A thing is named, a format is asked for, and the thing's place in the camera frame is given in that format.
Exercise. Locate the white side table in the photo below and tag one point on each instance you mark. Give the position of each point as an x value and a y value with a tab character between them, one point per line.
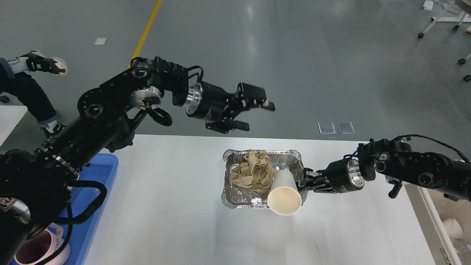
10	116

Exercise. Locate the brown paper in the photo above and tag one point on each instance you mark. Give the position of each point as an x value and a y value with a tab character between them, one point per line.
256	173

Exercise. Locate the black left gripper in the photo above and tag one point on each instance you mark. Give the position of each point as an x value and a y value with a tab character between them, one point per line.
213	104

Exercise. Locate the floor socket cover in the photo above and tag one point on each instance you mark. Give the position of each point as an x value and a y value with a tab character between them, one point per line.
345	127
326	128

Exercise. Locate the right floor socket cover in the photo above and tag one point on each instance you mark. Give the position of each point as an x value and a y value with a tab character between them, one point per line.
345	127

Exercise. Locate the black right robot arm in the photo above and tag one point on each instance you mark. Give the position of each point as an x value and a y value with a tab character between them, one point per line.
399	164

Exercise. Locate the left floor socket cover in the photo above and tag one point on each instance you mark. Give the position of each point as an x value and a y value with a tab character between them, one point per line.
326	128

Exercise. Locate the white plastic bin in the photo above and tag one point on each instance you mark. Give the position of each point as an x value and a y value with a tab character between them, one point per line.
431	207

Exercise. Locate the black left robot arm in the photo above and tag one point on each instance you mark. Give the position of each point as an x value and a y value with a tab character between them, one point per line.
44	187

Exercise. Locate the person in black sweater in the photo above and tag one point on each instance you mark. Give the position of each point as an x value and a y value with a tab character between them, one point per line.
16	80

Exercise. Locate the aluminium foil tray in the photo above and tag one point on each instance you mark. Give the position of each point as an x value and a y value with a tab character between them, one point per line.
234	196

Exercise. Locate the pink ribbed mug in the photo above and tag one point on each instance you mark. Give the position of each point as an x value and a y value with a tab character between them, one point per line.
42	246

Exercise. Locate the white paper cup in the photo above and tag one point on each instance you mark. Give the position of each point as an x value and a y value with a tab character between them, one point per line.
284	197

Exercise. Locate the white cup inside bin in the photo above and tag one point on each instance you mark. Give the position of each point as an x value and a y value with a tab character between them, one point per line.
453	228

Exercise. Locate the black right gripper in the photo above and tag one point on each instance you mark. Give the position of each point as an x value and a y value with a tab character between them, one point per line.
343	175

